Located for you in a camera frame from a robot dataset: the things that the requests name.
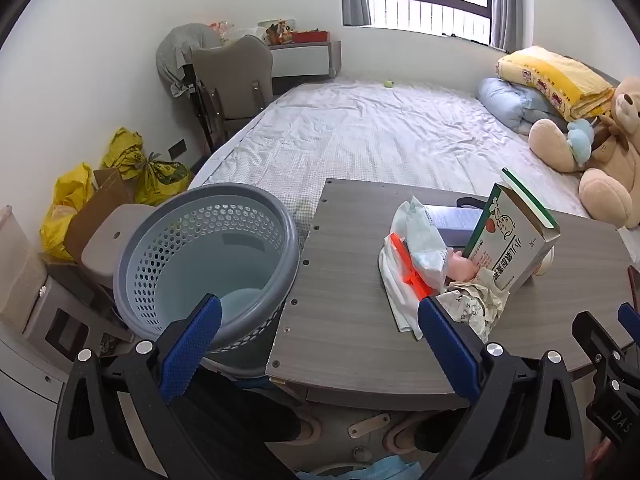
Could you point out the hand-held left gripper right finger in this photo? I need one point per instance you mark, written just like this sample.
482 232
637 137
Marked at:
445 345

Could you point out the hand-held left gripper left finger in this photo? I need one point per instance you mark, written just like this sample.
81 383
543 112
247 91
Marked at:
192 345

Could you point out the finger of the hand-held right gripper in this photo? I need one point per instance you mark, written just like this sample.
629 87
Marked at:
597 345
631 321

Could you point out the printed paper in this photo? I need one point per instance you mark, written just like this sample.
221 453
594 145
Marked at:
470 310

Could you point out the white cloth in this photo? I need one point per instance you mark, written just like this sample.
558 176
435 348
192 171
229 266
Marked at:
395 302

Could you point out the orange plastic tool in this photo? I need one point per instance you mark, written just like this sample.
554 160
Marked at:
412 275

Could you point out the pale green plastic packet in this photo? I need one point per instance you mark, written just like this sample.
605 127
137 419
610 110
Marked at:
420 240

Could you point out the grey perforated plastic basket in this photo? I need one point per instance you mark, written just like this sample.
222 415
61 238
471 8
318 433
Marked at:
165 240

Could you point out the green and white carton box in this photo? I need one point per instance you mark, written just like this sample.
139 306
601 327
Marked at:
510 240

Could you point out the dark red flat object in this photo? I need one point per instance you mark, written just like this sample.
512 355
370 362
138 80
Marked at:
634 285

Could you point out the small white round object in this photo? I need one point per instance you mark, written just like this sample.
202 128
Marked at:
545 262

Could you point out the pink slipper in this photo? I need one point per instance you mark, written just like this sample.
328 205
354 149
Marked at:
400 435

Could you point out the purple rectangular box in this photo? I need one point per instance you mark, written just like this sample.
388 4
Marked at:
450 220

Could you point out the grey plastic stool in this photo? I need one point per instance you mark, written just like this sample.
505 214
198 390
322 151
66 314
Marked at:
107 250

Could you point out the large beige teddy bear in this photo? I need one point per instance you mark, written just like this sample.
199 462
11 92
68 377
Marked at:
605 190

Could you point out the grey and white appliance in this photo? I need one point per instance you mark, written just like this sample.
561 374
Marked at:
60 320

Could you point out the blue face mask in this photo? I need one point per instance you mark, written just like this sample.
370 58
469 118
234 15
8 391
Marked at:
370 470

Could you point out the white drawer cabinet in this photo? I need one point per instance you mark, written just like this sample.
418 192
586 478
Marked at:
27 390

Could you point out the brown cardboard piece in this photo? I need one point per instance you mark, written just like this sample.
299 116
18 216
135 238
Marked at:
100 200

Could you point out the yellow bag with green print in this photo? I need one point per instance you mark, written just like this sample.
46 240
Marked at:
150 175

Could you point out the plain yellow plastic bag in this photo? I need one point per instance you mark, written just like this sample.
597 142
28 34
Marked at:
65 210

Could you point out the translucent storage box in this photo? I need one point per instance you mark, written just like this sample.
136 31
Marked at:
20 270

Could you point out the light blue plush toy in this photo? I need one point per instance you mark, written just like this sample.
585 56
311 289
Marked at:
580 137

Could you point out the bed with white sheet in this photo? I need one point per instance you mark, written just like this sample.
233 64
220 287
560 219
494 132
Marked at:
375 130

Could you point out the light blue pillow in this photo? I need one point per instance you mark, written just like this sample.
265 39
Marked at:
505 102

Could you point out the folded yellow blanket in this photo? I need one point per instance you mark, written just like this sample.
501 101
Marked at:
555 75

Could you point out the grey padded chair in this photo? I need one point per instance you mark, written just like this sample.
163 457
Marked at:
232 75

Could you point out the grey clothing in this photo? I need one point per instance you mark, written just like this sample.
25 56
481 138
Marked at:
175 50

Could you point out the white desk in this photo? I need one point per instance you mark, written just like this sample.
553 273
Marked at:
300 60

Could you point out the colourful clear packet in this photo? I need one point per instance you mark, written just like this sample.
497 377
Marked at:
222 31

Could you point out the colourful toy figure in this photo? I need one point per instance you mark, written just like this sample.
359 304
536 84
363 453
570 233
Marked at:
277 32

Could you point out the barred window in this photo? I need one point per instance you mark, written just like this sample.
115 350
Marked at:
460 15

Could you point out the red box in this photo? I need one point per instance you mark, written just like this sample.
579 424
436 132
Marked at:
312 37

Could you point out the black wall socket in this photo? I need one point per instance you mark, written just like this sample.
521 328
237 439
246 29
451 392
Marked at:
178 149

